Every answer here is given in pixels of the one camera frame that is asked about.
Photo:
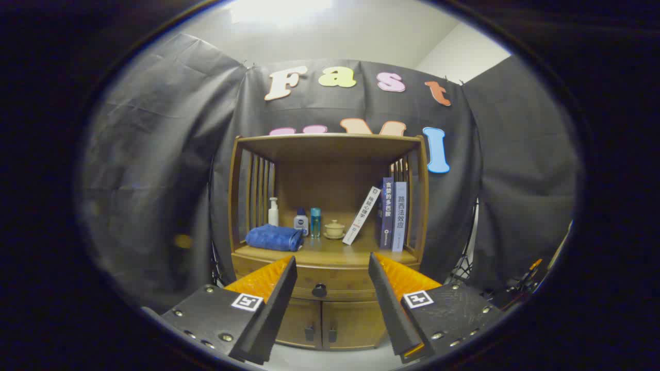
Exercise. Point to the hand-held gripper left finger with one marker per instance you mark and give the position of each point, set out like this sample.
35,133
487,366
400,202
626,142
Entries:
276,309

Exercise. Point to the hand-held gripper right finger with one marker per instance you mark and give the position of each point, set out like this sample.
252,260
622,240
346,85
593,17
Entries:
389,309

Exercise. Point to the wooden drawer with black knob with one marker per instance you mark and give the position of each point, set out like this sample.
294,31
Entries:
340,281

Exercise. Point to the wooden cabinet door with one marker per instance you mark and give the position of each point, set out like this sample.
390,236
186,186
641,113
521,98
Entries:
356,324
299,324

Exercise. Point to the wooden countertop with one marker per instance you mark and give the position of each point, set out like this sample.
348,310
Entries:
330,252

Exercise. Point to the wooden cabinet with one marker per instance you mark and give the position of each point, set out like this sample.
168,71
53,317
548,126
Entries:
330,154

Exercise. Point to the blue folded towel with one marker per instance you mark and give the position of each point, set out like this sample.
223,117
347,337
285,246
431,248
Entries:
273,238

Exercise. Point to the black tripod stand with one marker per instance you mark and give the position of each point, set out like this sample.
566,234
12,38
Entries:
464,268

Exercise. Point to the white bottle with blue cap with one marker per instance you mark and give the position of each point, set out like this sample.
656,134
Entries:
301,224

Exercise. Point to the white pump bottle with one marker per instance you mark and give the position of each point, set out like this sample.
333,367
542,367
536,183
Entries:
273,216

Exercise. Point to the dark blue book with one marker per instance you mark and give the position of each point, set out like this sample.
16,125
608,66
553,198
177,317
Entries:
386,216

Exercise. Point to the pale lavender book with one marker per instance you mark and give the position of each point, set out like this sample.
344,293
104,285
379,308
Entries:
399,216

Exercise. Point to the clear blue bottle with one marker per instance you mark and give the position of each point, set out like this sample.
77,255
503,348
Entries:
315,224

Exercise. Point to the white book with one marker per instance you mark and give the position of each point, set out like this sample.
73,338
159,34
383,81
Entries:
361,216

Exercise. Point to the beige lidded teacup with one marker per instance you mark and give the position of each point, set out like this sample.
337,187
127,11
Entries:
334,229

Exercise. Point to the black clamp with orange tip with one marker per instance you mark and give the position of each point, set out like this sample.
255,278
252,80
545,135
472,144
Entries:
526,281

